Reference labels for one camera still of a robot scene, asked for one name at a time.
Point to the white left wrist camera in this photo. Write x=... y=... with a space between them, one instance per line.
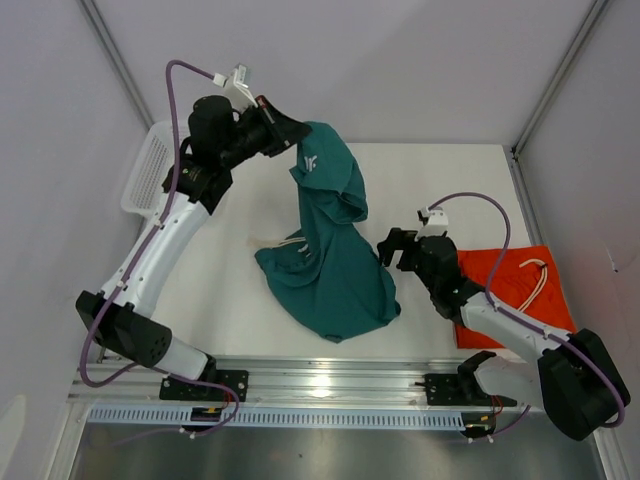
x=235 y=87

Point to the corner aluminium post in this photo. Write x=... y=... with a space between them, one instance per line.
x=568 y=61
x=108 y=45

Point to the white plastic laundry basket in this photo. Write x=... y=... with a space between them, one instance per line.
x=143 y=189

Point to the teal green shorts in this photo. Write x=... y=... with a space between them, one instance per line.
x=326 y=275

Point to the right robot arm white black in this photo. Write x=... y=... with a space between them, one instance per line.
x=571 y=376

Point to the right side table rail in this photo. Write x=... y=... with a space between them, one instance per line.
x=535 y=232

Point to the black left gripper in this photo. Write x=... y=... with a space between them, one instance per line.
x=282 y=130

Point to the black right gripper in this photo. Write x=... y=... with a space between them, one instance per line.
x=398 y=240

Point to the orange shorts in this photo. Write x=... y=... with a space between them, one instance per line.
x=527 y=279

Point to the right corner aluminium post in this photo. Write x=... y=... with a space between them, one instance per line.
x=568 y=61

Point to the slotted grey cable duct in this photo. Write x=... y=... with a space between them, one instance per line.
x=279 y=417

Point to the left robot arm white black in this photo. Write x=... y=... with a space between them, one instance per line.
x=119 y=316

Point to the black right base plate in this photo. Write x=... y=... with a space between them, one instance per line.
x=460 y=388

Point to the left corner aluminium post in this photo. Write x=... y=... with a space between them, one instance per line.
x=108 y=45

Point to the aluminium mounting rail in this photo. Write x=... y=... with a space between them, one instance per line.
x=316 y=383

